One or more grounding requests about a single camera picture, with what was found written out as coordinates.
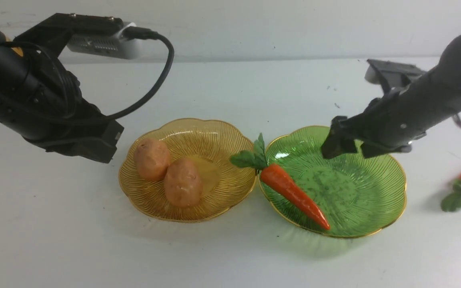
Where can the toy carrot with leaves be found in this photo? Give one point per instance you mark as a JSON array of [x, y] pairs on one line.
[[279, 180]]

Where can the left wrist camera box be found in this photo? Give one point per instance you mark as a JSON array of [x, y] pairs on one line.
[[84, 34]]

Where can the amber ribbed plastic plate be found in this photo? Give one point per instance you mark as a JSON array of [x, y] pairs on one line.
[[209, 143]]

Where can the toy potato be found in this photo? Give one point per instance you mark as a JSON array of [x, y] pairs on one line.
[[183, 184], [152, 158]]

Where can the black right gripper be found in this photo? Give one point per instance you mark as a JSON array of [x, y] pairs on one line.
[[390, 123]]

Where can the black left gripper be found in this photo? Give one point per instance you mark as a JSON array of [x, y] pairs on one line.
[[29, 86]]

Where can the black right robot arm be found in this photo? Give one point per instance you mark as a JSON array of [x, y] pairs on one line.
[[448, 69]]

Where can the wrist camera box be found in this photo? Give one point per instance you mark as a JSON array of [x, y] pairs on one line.
[[84, 34], [391, 75]]

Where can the green ribbed plastic plate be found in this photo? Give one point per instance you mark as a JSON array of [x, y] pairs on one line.
[[358, 196]]

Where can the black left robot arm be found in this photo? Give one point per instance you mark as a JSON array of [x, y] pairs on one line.
[[39, 97]]

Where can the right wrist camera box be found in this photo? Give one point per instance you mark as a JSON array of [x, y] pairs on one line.
[[391, 75]]

